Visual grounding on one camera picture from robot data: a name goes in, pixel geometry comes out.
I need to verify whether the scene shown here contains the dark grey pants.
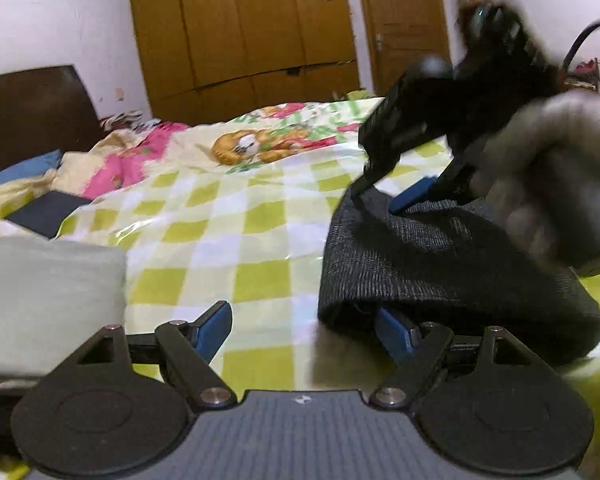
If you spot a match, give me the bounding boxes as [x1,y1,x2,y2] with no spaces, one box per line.
[317,184,600,367]

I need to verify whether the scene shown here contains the pink and cream quilt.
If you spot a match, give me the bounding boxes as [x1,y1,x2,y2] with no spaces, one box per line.
[0,119,197,235]

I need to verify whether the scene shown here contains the wooden wardrobe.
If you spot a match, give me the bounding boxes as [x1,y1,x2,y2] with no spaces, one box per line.
[127,0,362,120]

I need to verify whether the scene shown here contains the light grey folded cloth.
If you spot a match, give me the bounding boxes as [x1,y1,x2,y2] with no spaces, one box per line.
[0,236,129,377]

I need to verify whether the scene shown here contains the blue pillow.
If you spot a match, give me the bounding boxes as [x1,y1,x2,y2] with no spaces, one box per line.
[0,149,64,194]

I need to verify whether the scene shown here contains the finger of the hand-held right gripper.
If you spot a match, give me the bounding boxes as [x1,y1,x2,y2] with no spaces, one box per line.
[357,60,453,198]
[389,157,481,214]

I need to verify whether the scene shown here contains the wooden door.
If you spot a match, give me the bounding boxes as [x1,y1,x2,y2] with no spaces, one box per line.
[354,0,452,97]

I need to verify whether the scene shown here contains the dark brown headboard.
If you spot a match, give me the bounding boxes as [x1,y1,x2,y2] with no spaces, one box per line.
[0,64,102,182]

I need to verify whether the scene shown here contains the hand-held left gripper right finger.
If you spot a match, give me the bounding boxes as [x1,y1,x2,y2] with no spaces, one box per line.
[369,306,537,409]

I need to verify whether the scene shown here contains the striped cloth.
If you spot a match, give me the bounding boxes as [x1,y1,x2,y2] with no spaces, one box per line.
[99,109,145,134]

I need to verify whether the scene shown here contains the black cable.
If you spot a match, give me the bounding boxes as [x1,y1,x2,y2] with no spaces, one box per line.
[561,16,600,75]

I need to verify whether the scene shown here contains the navy folded cloth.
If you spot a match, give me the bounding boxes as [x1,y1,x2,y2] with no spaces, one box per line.
[4,190,94,239]

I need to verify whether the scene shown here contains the person's right hand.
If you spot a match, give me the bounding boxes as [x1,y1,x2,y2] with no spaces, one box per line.
[471,91,600,272]

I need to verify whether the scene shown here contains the checked printed blanket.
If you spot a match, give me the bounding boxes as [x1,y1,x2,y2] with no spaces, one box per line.
[0,96,600,480]

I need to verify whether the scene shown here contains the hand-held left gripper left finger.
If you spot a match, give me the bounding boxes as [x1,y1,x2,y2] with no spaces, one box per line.
[74,300,234,409]

